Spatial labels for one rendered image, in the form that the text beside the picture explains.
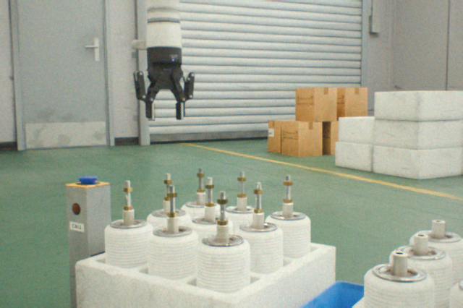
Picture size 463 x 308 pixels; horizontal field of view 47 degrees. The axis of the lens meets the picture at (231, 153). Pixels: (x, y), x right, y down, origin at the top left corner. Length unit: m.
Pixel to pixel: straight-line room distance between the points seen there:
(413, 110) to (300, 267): 2.47
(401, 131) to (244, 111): 3.31
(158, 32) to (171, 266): 0.48
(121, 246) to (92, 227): 0.17
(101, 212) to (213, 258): 0.40
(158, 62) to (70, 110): 4.84
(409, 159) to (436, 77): 3.96
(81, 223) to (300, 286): 0.50
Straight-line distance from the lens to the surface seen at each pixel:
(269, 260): 1.02
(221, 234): 0.94
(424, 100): 3.44
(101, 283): 1.08
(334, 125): 4.79
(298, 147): 4.60
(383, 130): 3.64
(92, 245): 1.24
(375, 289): 0.79
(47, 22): 5.97
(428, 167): 3.50
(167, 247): 0.99
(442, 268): 0.90
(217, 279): 0.93
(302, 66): 7.00
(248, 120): 6.57
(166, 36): 1.13
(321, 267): 1.14
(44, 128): 5.91
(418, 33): 7.65
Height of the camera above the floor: 0.50
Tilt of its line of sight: 6 degrees down
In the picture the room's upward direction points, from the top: 1 degrees counter-clockwise
